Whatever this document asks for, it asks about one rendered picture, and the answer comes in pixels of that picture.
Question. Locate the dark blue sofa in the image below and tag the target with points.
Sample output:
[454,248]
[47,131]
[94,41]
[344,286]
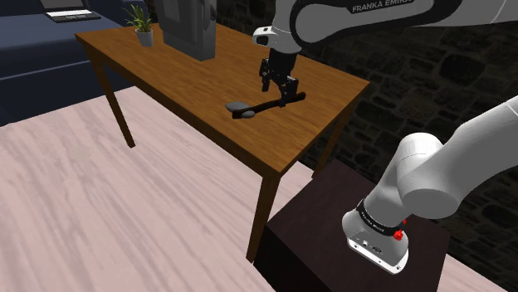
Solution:
[36,56]

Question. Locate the dark robot stand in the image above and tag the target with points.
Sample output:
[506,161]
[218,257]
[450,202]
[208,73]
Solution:
[315,226]

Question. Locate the grey laptop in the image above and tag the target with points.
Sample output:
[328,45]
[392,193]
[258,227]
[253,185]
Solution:
[71,14]

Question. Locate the black tool with grey head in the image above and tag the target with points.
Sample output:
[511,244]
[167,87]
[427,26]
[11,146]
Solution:
[263,107]

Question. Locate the grey boxy appliance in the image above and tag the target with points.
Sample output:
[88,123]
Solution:
[190,28]

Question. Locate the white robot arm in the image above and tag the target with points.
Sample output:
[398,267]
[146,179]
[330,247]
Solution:
[445,170]

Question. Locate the brown wooden table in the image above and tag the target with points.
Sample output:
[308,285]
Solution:
[194,85]

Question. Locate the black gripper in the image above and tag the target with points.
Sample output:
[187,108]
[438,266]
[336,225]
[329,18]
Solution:
[282,64]

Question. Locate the potted plant in grey pot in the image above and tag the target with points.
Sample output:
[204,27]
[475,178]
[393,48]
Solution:
[144,37]

